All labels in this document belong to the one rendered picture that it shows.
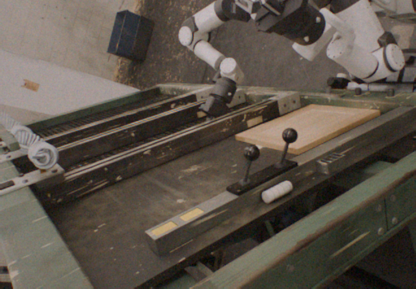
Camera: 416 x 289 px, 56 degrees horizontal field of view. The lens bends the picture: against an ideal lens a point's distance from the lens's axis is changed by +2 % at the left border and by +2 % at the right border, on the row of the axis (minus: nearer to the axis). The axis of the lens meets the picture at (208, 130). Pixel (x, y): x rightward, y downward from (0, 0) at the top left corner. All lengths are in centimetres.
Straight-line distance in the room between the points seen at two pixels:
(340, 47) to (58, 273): 83
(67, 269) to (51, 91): 432
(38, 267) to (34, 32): 566
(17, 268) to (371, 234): 66
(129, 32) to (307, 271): 501
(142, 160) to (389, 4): 108
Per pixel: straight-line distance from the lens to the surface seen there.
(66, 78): 498
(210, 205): 89
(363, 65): 113
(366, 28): 120
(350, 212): 78
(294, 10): 86
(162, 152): 133
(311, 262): 74
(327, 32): 101
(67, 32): 638
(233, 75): 152
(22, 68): 489
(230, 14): 150
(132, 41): 555
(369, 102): 150
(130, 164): 129
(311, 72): 298
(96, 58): 649
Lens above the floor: 211
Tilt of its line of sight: 34 degrees down
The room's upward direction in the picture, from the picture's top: 76 degrees counter-clockwise
